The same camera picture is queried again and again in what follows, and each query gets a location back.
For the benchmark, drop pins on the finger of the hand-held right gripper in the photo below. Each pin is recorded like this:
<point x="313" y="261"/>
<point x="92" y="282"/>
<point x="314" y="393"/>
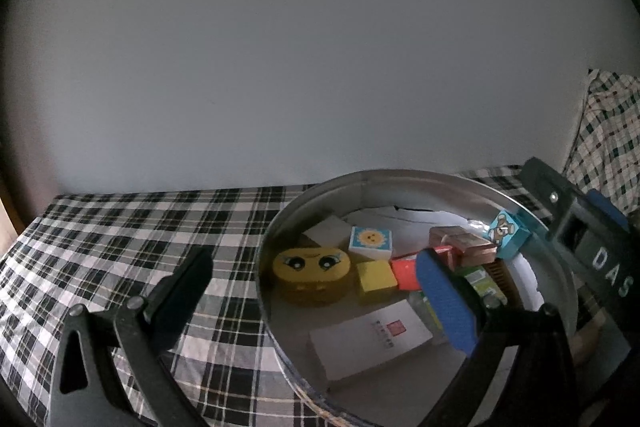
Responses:
<point x="550" y="192"/>
<point x="607" y="207"/>

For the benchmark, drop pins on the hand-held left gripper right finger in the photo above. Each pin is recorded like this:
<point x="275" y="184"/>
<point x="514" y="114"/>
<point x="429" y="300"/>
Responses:
<point x="445" y="302"/>

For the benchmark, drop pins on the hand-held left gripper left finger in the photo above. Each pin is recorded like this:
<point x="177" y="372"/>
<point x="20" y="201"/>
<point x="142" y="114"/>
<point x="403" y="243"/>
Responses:
<point x="182" y="302"/>

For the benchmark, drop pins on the green card case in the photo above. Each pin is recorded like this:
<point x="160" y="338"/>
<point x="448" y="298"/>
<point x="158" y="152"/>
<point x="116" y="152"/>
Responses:
<point x="480" y="282"/>

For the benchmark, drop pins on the red tape roll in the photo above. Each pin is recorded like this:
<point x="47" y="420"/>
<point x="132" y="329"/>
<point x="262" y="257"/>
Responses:
<point x="402" y="272"/>

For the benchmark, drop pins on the blue bear toy brick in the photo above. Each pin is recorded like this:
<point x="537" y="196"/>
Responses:
<point x="507" y="232"/>

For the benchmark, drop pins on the wooden comb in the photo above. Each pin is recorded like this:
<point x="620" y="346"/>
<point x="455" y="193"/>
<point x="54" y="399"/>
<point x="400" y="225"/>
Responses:
<point x="505" y="277"/>

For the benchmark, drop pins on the small yellow block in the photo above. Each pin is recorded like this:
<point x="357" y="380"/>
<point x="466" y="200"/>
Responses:
<point x="375" y="279"/>

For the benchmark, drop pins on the white box with red seal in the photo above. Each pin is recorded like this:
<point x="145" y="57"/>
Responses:
<point x="370" y="342"/>

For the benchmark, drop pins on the white sun toy brick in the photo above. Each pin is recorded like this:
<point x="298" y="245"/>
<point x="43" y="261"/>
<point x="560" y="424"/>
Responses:
<point x="370" y="239"/>

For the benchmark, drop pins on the round blue metal tin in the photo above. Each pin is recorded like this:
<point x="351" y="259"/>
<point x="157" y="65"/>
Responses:
<point x="400" y="187"/>

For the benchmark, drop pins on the yellow face toy brick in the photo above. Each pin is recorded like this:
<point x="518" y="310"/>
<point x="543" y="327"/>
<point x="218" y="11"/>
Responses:
<point x="310" y="267"/>

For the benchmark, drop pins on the white power adapter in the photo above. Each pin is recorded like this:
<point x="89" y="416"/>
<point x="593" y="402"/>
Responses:
<point x="327" y="232"/>

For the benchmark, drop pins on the plaid pillow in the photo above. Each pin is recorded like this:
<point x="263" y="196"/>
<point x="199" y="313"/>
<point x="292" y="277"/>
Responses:
<point x="610" y="132"/>

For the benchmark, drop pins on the plaid bed sheet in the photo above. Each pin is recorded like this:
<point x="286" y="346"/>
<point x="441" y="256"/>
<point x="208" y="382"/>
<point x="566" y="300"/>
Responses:
<point x="125" y="232"/>

